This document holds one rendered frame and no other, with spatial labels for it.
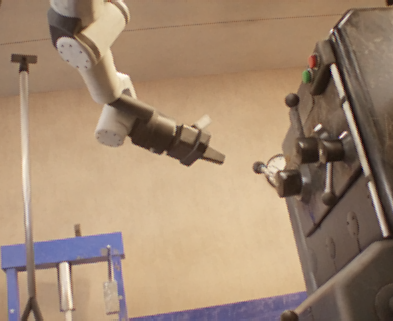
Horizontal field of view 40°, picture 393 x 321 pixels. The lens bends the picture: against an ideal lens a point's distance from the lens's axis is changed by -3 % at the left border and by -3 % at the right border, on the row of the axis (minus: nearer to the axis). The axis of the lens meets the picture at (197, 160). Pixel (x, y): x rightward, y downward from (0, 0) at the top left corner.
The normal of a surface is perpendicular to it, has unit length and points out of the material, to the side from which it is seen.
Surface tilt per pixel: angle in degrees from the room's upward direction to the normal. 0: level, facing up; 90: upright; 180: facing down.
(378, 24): 90
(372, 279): 90
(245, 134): 90
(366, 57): 90
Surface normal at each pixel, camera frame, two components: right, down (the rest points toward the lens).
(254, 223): 0.07, -0.44
